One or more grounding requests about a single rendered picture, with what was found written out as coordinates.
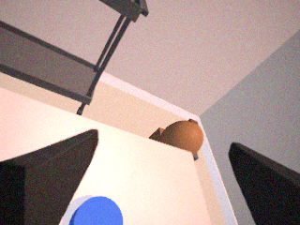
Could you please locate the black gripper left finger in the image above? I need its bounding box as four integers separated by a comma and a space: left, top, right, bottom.
0, 129, 98, 225

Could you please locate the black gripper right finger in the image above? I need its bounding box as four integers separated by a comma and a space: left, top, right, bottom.
228, 142, 300, 225

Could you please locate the blue short cylinder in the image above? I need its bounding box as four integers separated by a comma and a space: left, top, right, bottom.
68, 196, 124, 225

